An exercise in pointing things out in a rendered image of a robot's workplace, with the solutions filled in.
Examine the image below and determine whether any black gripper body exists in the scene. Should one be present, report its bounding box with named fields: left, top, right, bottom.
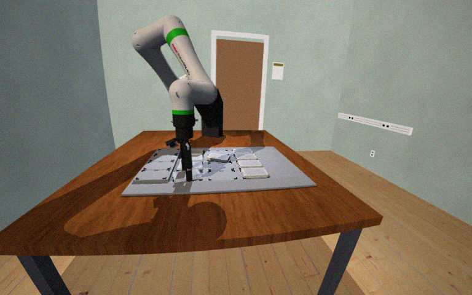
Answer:
left=175, top=127, right=193, bottom=151

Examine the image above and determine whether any beige well plate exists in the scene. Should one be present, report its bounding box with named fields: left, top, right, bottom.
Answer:
left=191, top=149, right=203, bottom=155

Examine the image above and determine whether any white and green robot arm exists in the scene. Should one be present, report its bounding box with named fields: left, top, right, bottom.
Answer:
left=132, top=14, right=218, bottom=128

